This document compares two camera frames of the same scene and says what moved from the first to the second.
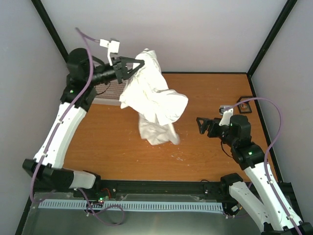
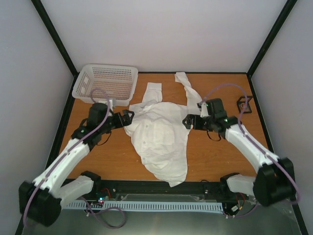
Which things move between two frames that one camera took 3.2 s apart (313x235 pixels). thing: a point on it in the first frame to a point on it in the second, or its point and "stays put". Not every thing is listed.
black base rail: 110,188 stays put
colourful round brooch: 243,106 stays put
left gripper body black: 117,65 to 118,123
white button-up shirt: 157,105 to 159,134
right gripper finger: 211,122 to 189,119
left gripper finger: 128,73 to 129,121
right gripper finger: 203,125 to 187,122
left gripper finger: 125,73 to 125,112
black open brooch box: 245,107 stays put
